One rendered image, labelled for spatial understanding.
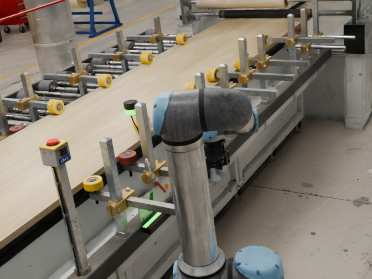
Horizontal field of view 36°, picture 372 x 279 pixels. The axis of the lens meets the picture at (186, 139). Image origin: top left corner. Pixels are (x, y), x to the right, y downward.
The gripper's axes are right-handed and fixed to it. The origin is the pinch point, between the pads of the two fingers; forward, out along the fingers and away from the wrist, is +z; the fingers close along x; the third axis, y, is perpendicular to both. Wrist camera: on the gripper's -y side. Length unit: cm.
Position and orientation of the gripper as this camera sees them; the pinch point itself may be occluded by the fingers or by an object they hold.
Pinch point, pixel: (212, 182)
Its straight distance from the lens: 235.7
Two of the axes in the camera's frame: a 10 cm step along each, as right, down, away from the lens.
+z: 1.3, 9.1, 4.0
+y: 8.6, 1.0, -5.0
